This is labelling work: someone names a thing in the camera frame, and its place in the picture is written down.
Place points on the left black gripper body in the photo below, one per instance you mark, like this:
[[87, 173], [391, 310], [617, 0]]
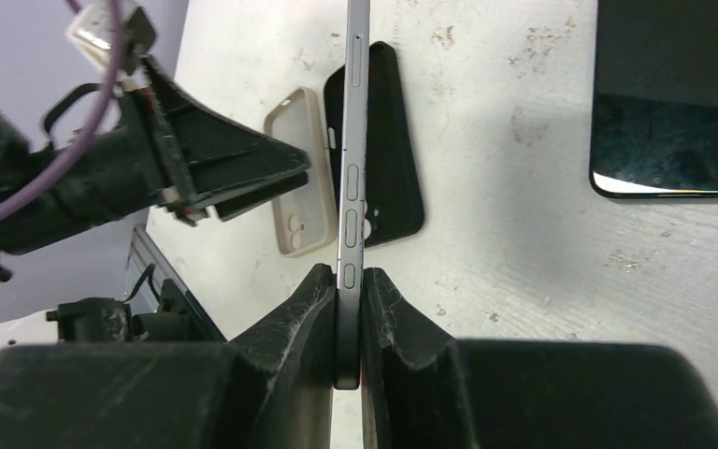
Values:
[[163, 137]]

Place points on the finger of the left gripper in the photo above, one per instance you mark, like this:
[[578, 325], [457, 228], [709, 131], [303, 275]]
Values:
[[239, 159], [233, 207]]

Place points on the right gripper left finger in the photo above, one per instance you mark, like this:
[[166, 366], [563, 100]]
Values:
[[269, 387]]

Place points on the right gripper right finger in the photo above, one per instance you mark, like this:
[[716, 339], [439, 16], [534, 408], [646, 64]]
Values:
[[423, 388]]

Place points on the black phone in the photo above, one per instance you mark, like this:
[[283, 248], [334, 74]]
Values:
[[654, 126], [350, 254]]

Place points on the black phone case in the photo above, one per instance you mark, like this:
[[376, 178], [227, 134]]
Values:
[[394, 201]]

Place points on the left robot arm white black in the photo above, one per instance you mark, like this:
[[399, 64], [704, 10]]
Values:
[[83, 197]]

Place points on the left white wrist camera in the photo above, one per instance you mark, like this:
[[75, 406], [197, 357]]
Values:
[[92, 33]]

